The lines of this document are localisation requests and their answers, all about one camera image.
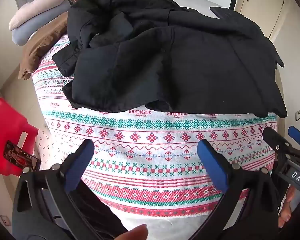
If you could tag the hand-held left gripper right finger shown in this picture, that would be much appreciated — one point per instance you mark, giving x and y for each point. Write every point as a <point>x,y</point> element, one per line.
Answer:
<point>212,165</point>

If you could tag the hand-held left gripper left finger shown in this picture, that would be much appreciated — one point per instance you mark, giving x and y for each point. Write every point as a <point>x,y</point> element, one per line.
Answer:
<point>78,165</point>

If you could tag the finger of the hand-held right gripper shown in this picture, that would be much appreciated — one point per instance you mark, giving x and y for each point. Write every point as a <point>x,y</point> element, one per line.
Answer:
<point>273,136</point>
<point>298,135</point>

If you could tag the black jacket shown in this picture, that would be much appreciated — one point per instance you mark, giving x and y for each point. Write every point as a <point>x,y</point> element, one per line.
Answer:
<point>165,67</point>

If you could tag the person's right hand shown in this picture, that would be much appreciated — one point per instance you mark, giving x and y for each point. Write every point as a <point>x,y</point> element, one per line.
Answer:
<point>285,205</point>

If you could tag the person's left hand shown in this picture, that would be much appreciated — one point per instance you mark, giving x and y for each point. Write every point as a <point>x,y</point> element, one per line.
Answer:
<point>132,233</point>

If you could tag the dark printed phone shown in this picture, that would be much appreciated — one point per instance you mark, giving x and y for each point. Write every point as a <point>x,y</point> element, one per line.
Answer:
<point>20,156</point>

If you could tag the red green patterned blanket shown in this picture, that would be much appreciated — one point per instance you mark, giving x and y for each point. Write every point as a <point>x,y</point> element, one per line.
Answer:
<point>152,155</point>

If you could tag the red plastic stool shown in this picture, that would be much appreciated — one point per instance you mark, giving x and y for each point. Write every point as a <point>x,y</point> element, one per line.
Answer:
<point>5,125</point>

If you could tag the brown garment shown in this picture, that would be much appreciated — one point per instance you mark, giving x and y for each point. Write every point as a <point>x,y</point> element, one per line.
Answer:
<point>45,42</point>

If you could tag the cream door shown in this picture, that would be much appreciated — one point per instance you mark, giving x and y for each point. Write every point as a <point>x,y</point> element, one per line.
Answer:
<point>265,5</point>

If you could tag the pale blue pillow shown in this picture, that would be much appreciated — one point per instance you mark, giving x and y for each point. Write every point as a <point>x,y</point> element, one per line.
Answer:
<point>31,31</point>

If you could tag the white bed sheet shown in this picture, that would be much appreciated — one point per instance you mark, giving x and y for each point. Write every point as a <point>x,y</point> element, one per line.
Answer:
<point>195,1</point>

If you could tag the wall socket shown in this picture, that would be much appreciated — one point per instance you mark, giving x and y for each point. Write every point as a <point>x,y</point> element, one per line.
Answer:
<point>299,114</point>
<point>5,220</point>

